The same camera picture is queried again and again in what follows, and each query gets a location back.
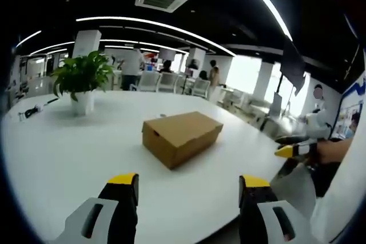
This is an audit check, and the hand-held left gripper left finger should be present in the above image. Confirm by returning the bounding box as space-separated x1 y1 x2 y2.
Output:
54 172 140 244

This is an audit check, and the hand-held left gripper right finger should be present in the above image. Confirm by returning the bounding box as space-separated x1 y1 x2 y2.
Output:
238 174 318 244

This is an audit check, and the brown cardboard shoe box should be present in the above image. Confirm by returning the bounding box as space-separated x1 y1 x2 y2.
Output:
142 111 224 170

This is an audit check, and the person's right hand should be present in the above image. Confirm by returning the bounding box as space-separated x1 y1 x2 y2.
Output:
316 138 354 165

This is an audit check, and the black photo light panel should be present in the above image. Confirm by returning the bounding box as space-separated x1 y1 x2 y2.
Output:
279 35 307 97

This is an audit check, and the white office chair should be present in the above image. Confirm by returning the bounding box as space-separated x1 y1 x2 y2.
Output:
190 78 211 98
158 72 178 93
136 71 161 93

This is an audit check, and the long ceiling light strip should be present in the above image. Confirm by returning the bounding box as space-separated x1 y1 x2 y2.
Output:
75 17 237 57
231 0 294 42

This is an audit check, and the black white device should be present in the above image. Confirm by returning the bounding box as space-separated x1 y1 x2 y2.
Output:
18 98 59 122

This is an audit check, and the green potted plant white pot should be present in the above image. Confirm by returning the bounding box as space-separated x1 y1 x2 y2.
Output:
50 50 117 117

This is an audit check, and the short ceiling light strip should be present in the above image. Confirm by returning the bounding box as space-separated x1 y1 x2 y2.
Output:
29 41 75 56
15 30 42 49

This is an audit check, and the blue wall poster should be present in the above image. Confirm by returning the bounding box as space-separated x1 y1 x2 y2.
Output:
336 77 366 139

